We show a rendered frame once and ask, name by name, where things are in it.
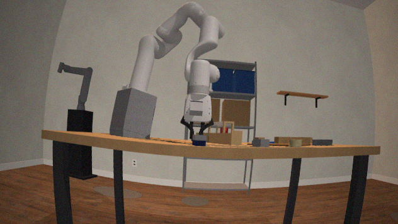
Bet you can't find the beige cylinder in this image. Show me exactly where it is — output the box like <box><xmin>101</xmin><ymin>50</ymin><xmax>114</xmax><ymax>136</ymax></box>
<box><xmin>289</xmin><ymin>140</ymin><xmax>302</xmax><ymax>147</ymax></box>

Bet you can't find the tan rectangular bar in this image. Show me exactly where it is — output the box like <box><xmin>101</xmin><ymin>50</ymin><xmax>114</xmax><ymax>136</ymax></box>
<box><xmin>274</xmin><ymin>137</ymin><xmax>310</xmax><ymax>144</ymax></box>

